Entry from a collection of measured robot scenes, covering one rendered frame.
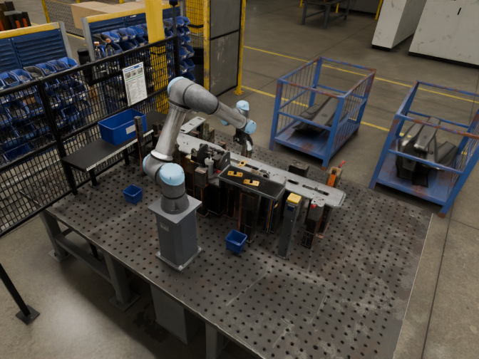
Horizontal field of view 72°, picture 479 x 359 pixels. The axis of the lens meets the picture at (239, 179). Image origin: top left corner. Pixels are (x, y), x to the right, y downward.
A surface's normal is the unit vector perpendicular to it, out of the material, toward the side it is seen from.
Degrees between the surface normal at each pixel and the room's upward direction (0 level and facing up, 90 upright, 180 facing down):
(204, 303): 0
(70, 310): 0
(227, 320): 0
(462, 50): 90
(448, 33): 90
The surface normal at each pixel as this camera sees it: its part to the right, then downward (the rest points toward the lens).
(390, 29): -0.60, 0.46
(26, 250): 0.05, -0.79
